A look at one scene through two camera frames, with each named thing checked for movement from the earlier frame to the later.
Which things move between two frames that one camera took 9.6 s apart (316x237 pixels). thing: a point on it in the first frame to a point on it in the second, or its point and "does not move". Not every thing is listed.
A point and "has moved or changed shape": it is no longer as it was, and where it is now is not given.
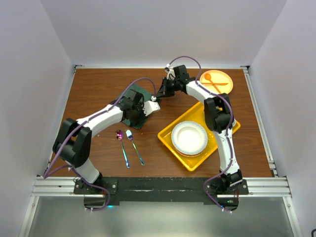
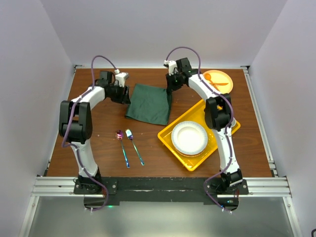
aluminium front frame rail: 64,186 does not move
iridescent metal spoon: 119,135 does not move
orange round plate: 217,81 does not move
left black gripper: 140,106 to 124,97
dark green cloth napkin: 147,97 has moved or changed shape
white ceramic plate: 189,138 does not move
